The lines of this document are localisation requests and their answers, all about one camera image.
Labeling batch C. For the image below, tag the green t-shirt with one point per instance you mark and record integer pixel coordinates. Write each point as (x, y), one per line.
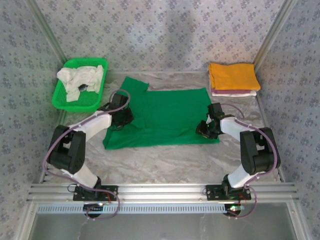
(170, 117)

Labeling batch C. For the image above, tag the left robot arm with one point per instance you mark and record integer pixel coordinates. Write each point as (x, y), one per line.
(96, 123)

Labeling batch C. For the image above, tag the folded maroon t-shirt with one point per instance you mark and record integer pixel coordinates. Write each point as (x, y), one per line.
(225, 91)

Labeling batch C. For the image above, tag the green plastic laundry basket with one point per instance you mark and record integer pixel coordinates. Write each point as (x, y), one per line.
(92, 105)

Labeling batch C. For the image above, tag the folded white t-shirt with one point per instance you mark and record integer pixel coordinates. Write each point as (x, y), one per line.
(240, 95)

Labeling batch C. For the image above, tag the folded orange t-shirt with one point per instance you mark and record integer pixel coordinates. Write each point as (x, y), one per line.
(235, 75)

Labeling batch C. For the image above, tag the crumpled white t-shirt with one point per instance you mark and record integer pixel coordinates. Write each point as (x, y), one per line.
(75, 77)

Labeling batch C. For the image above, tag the black controller board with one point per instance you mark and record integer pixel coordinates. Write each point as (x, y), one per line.
(233, 210)
(93, 207)

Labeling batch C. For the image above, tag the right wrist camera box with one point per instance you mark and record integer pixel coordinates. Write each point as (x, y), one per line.
(201, 127)

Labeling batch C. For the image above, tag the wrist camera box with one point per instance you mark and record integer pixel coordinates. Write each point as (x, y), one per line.
(128, 116)
(201, 127)

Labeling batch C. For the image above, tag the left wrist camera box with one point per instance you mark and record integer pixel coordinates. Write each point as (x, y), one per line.
(128, 116)

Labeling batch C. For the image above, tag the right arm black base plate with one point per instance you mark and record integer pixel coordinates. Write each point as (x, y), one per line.
(215, 196)

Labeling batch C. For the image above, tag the aluminium mounting rail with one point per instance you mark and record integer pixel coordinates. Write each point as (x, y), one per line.
(162, 192)

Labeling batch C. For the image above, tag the aluminium frame post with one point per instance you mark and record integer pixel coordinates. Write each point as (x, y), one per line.
(273, 32)
(47, 32)

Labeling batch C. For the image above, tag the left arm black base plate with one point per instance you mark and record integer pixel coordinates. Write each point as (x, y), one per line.
(82, 196)

